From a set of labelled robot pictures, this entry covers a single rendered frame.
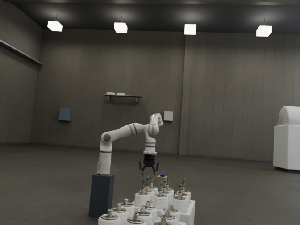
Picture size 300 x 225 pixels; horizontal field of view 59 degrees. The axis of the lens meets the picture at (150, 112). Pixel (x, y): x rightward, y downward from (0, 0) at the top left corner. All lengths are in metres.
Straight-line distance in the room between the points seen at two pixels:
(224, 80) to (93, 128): 6.04
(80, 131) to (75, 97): 1.57
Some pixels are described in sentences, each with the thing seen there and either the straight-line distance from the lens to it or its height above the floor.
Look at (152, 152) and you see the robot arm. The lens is 1.78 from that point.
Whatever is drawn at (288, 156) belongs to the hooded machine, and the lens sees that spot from 7.47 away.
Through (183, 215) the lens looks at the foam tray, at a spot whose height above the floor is 0.17.
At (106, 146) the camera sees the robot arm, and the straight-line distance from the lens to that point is 2.12.
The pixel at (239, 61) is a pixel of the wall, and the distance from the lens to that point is 12.14.
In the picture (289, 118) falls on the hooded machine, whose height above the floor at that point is 1.34.
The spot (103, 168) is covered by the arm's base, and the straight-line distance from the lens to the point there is 2.09.
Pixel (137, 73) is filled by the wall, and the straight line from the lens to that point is 11.87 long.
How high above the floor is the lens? 0.61
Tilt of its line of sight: 6 degrees up
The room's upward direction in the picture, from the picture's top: 4 degrees clockwise
